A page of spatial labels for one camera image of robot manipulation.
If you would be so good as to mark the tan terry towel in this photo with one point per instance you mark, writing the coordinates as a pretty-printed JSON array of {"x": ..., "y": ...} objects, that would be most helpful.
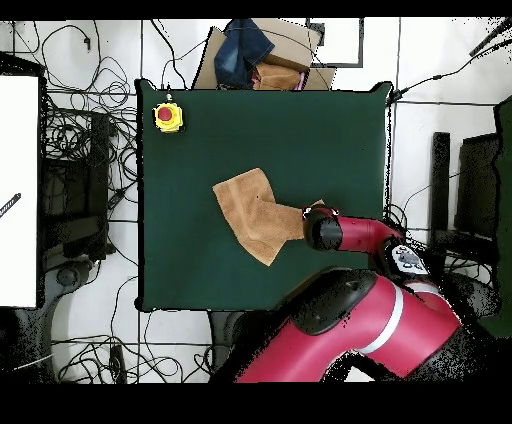
[{"x": 256, "y": 216}]

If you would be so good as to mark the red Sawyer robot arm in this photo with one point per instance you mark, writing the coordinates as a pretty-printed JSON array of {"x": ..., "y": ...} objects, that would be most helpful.
[{"x": 360, "y": 320}]

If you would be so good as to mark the dark green tablecloth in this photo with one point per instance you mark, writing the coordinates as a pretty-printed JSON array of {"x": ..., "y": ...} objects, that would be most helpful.
[{"x": 200, "y": 160}]

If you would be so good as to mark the tan towel in box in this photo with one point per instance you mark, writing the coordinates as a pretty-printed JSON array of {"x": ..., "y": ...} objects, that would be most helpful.
[{"x": 276, "y": 78}]

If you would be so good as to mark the long black bar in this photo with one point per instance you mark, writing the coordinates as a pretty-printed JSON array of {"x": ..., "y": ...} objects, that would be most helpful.
[{"x": 440, "y": 180}]

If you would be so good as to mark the brown cardboard box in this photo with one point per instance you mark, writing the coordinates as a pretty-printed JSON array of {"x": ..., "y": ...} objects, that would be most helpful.
[{"x": 290, "y": 44}]

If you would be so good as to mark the yellow emergency stop button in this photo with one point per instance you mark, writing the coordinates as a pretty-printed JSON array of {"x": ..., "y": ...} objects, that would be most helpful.
[{"x": 168, "y": 116}]

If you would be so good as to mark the black panel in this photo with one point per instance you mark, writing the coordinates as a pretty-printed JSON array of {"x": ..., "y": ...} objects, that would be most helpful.
[{"x": 476, "y": 184}]

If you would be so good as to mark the blue denim jeans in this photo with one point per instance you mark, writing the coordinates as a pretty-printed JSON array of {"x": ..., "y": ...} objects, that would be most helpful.
[{"x": 240, "y": 52}]

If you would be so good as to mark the green cloth on side table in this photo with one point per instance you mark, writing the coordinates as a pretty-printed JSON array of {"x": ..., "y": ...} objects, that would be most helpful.
[{"x": 504, "y": 200}]

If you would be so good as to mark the black equipment stand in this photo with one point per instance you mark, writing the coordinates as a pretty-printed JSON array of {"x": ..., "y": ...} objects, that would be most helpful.
[{"x": 99, "y": 180}]

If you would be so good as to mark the black power strip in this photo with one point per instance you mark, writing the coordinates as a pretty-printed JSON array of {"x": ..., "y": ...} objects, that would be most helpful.
[{"x": 117, "y": 362}]

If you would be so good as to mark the dark rod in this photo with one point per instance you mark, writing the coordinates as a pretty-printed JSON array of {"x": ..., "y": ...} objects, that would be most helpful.
[{"x": 490, "y": 38}]

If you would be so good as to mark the white desk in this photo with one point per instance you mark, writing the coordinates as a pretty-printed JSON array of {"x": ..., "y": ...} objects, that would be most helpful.
[{"x": 20, "y": 160}]

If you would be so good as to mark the black pen-like stick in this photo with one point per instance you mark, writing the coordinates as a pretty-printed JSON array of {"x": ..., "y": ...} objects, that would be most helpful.
[{"x": 10, "y": 205}]

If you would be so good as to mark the dark square frame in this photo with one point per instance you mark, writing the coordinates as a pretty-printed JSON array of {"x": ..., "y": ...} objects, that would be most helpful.
[{"x": 340, "y": 64}]

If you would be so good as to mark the black pedestal leg with knob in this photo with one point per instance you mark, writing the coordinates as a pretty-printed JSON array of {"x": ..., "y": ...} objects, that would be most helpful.
[
  {"x": 68, "y": 276},
  {"x": 482, "y": 296}
]

